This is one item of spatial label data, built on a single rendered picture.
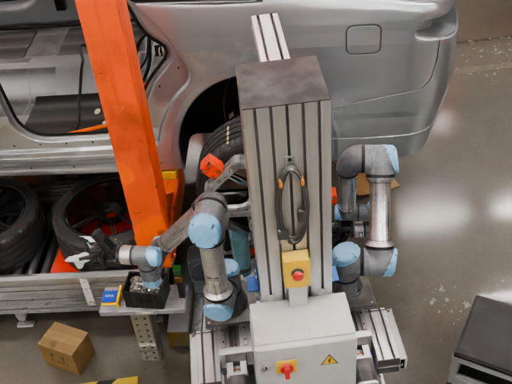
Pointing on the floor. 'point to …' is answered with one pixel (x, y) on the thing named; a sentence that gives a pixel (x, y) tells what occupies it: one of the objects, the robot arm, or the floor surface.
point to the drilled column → (148, 337)
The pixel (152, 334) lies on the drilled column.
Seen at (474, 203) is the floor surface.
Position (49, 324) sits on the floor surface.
